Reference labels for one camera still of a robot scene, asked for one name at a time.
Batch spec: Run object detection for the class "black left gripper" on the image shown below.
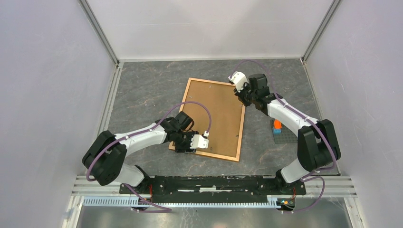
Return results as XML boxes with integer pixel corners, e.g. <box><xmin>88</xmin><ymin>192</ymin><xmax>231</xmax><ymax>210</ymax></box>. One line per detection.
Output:
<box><xmin>174</xmin><ymin>130</ymin><xmax>198</xmax><ymax>154</ymax></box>

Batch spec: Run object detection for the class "wooden picture frame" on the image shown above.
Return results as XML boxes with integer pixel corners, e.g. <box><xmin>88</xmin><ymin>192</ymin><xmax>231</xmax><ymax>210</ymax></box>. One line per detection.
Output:
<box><xmin>180</xmin><ymin>78</ymin><xmax>246</xmax><ymax>162</ymax></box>

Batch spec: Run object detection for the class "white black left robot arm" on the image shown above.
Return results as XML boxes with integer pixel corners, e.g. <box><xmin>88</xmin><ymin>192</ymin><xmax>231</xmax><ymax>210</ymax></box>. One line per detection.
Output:
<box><xmin>82</xmin><ymin>111</ymin><xmax>208</xmax><ymax>194</ymax></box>

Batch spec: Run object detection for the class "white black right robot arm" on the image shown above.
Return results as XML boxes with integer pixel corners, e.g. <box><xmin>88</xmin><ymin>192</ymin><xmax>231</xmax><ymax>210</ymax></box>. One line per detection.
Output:
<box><xmin>229</xmin><ymin>72</ymin><xmax>341</xmax><ymax>194</ymax></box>

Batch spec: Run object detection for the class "orange curved brick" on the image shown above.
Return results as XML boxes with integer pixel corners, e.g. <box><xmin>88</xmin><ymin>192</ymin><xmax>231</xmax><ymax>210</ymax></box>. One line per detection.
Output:
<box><xmin>273</xmin><ymin>119</ymin><xmax>282</xmax><ymax>130</ymax></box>

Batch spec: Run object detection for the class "grey studded baseplate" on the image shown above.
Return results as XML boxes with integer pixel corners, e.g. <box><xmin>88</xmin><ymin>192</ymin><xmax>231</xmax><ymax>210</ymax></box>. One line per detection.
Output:
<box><xmin>270</xmin><ymin>119</ymin><xmax>297</xmax><ymax>144</ymax></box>

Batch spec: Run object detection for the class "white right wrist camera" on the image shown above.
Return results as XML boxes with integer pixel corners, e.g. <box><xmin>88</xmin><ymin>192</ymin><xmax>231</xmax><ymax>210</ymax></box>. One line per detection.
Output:
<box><xmin>228</xmin><ymin>71</ymin><xmax>249</xmax><ymax>92</ymax></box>

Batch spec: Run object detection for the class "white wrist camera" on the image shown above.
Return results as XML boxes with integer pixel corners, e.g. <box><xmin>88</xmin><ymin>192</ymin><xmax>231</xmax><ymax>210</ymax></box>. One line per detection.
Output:
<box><xmin>190</xmin><ymin>131</ymin><xmax>209</xmax><ymax>149</ymax></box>
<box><xmin>228</xmin><ymin>71</ymin><xmax>249</xmax><ymax>92</ymax></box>

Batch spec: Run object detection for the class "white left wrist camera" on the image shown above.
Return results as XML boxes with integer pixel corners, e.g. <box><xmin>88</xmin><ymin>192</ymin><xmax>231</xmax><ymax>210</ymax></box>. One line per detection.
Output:
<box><xmin>190</xmin><ymin>131</ymin><xmax>209</xmax><ymax>149</ymax></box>

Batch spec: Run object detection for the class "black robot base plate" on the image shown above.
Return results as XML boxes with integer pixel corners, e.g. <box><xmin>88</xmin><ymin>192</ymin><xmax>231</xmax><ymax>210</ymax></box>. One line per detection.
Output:
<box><xmin>134</xmin><ymin>175</ymin><xmax>307</xmax><ymax>203</ymax></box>

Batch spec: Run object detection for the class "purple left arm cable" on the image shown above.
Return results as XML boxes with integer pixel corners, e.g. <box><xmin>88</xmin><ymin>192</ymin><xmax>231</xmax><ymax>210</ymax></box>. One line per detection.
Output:
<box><xmin>86</xmin><ymin>101</ymin><xmax>213</xmax><ymax>213</ymax></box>

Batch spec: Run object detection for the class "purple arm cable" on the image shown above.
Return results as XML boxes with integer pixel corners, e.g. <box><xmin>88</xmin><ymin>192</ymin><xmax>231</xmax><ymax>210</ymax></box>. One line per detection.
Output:
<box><xmin>86</xmin><ymin>101</ymin><xmax>213</xmax><ymax>213</ymax></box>
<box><xmin>230</xmin><ymin>60</ymin><xmax>338</xmax><ymax>215</ymax></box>

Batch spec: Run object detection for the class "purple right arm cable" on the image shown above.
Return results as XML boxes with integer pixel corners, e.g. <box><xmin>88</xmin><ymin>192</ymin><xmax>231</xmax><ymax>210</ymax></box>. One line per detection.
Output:
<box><xmin>230</xmin><ymin>60</ymin><xmax>338</xmax><ymax>215</ymax></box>

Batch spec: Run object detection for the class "aluminium rail frame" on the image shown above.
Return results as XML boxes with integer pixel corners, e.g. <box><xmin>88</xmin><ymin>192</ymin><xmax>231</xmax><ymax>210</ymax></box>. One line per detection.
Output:
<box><xmin>69</xmin><ymin>71</ymin><xmax>365</xmax><ymax>228</ymax></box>

